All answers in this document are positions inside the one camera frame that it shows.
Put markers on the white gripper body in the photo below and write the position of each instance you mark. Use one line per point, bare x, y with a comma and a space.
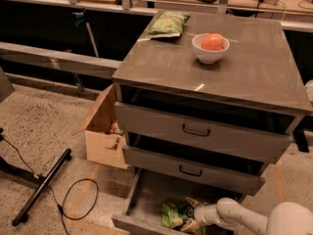
202, 213

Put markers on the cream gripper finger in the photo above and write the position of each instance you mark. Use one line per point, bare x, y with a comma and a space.
193, 202
190, 226

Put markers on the green rice chip bag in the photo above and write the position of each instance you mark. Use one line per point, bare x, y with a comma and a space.
174, 217

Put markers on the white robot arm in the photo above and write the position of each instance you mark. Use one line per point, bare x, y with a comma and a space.
286, 218

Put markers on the bottom grey drawer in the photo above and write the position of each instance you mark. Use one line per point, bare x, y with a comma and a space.
142, 214

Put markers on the grey drawer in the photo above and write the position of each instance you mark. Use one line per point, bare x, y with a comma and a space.
215, 176
142, 214
209, 135

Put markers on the middle grey drawer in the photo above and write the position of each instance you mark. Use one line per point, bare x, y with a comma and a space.
215, 176

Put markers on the top grey drawer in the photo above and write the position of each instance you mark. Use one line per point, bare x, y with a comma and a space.
209, 135

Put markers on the grey drawer cabinet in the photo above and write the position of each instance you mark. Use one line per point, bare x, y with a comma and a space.
255, 85

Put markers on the green chip bag on counter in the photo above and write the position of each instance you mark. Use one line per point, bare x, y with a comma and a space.
168, 24

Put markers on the snack packet in box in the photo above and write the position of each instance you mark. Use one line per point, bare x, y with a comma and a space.
114, 128

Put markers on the cardboard box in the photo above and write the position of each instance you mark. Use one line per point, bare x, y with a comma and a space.
103, 144

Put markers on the white bowl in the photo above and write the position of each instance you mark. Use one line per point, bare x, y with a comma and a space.
208, 57

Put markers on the orange round fruit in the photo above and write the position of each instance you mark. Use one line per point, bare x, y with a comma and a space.
212, 42

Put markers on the black stand leg bar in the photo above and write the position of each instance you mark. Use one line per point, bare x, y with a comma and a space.
22, 216

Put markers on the grey metal rail beam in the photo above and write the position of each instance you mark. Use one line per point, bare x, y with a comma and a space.
57, 60

